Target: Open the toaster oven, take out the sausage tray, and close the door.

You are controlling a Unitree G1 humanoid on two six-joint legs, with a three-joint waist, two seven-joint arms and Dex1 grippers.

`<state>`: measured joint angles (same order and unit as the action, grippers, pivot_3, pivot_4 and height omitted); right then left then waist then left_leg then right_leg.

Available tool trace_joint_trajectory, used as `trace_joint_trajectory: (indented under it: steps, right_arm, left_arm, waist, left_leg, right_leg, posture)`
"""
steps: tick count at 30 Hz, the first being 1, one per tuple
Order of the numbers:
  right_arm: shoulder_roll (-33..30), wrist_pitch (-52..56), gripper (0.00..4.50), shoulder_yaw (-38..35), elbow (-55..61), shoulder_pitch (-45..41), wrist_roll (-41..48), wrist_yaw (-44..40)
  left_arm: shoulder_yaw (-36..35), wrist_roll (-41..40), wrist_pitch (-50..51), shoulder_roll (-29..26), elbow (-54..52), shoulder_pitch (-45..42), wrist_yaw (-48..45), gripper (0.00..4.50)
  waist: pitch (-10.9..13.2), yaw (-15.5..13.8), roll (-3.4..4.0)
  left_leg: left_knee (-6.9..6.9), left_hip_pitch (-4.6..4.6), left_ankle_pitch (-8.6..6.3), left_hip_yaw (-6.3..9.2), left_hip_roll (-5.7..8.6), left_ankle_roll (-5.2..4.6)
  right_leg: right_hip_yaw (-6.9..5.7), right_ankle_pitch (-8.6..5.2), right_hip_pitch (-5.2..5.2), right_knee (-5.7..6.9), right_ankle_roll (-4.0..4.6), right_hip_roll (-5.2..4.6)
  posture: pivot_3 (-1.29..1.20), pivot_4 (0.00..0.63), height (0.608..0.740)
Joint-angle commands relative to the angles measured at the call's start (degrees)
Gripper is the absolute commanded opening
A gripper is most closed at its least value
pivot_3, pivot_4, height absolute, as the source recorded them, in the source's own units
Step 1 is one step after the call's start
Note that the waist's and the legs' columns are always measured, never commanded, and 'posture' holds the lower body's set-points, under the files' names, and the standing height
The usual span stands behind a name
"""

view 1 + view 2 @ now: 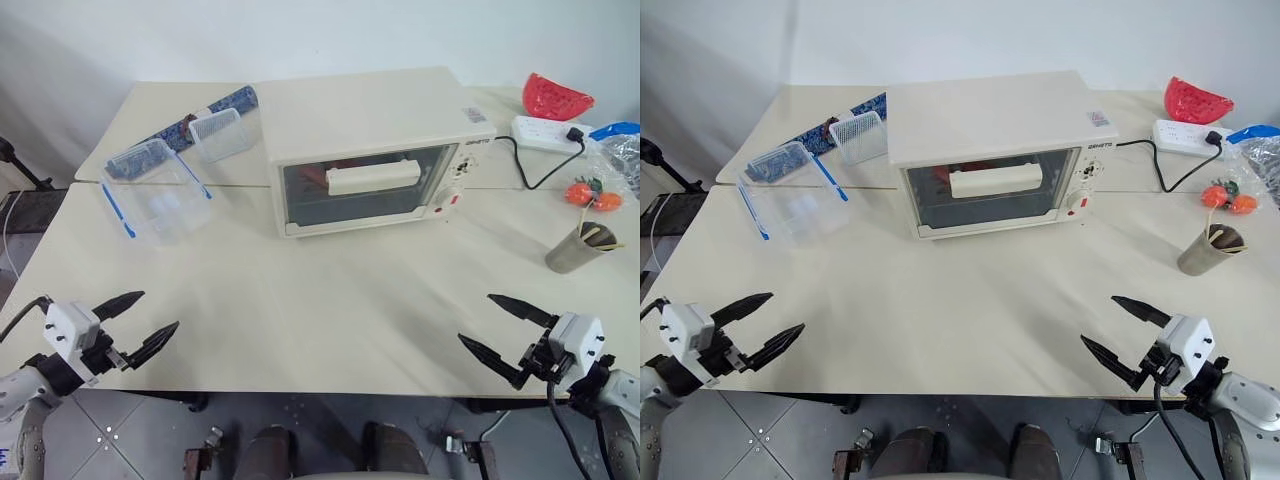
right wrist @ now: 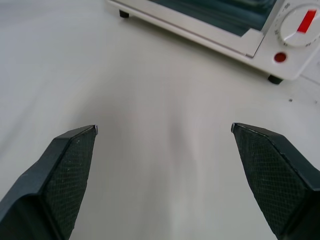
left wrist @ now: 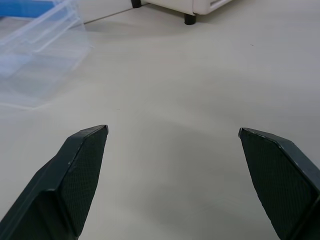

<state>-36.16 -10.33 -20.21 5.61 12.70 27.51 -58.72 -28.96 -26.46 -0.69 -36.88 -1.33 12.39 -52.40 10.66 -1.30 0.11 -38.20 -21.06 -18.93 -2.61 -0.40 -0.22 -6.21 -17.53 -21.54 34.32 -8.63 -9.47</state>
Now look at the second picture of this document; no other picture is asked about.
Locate white timer knob red stripe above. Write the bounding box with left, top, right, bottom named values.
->
left=279, top=2, right=320, bottom=49

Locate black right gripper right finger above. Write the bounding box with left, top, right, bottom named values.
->
left=230, top=122, right=320, bottom=240

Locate white oven door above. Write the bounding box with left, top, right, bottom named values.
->
left=104, top=0, right=279, bottom=59

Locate white toaster oven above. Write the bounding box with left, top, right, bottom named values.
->
left=104, top=0, right=320, bottom=85

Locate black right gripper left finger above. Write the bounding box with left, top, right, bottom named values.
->
left=0, top=124, right=99, bottom=240

